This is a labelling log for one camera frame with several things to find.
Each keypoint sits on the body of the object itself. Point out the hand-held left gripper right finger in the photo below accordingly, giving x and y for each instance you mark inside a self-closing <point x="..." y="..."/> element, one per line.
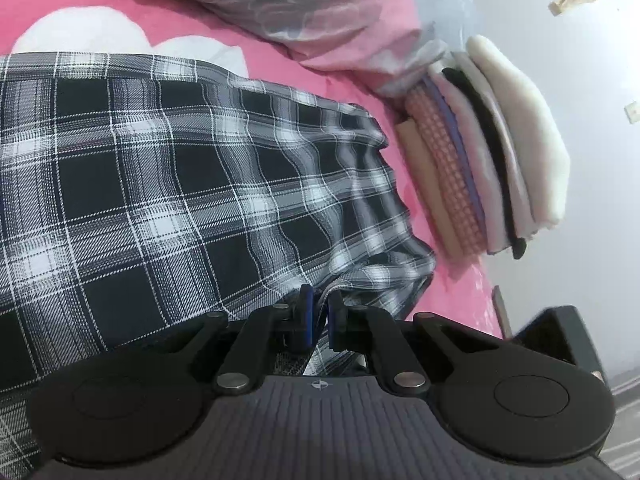
<point x="334" y="320"/>

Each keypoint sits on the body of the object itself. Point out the beige tape strip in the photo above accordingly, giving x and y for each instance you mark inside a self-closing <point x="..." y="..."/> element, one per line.
<point x="575" y="0"/>

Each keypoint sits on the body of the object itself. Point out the pink grey quilt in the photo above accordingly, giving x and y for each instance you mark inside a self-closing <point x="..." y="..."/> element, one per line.
<point x="325" y="10"/>

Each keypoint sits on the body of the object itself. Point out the pink floral blanket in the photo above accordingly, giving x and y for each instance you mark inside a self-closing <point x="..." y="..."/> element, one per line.
<point x="345" y="90"/>

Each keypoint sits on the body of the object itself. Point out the stack of folded clothes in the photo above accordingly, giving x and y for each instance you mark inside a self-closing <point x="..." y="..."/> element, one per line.
<point x="500" y="160"/>

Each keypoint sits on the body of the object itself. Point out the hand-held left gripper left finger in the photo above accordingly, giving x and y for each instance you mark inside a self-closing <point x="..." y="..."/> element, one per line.
<point x="306" y="320"/>

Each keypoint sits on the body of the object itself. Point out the black white plaid pants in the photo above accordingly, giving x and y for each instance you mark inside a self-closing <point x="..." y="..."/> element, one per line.
<point x="150" y="185"/>

